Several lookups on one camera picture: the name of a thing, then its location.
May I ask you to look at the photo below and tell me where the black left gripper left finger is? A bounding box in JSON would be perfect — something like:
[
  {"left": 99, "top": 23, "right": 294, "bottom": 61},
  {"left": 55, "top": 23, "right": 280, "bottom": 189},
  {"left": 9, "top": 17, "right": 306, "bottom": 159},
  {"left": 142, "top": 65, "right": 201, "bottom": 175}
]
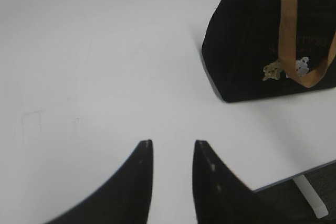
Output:
[{"left": 49, "top": 140, "right": 153, "bottom": 223}]

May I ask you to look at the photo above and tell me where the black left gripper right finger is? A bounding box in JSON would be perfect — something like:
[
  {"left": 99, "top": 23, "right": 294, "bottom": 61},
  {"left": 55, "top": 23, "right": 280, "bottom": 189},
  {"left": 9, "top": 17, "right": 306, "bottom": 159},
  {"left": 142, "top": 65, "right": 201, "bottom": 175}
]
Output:
[{"left": 192, "top": 140, "right": 318, "bottom": 224}]

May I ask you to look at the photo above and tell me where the white table leg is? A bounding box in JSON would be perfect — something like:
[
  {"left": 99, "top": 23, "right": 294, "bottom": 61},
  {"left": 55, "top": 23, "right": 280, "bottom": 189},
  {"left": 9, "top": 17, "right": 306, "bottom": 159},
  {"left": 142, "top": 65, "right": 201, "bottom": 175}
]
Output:
[{"left": 292, "top": 175, "right": 329, "bottom": 219}]

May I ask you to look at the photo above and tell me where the black canvas tote bag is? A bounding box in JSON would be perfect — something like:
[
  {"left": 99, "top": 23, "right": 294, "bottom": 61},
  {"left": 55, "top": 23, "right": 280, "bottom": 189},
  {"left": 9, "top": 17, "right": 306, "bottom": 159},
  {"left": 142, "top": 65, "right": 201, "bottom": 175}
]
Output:
[{"left": 202, "top": 0, "right": 335, "bottom": 102}]

